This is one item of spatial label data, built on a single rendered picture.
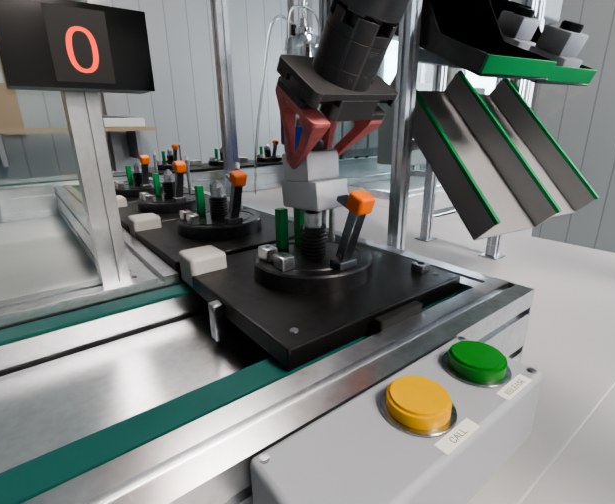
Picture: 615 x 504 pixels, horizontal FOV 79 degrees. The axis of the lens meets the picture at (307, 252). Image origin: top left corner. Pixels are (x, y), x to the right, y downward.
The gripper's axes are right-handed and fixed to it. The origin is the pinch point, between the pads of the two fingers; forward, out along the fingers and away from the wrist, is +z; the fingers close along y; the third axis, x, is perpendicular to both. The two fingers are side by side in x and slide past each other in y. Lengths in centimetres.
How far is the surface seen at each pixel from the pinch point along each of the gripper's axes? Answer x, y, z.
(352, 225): 9.4, 0.6, 1.1
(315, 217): 4.4, 0.3, 4.9
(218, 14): -111, -44, 27
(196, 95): -293, -128, 163
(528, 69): 2.4, -28.5, -12.1
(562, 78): 2.4, -40.9, -11.2
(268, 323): 13.4, 11.2, 6.5
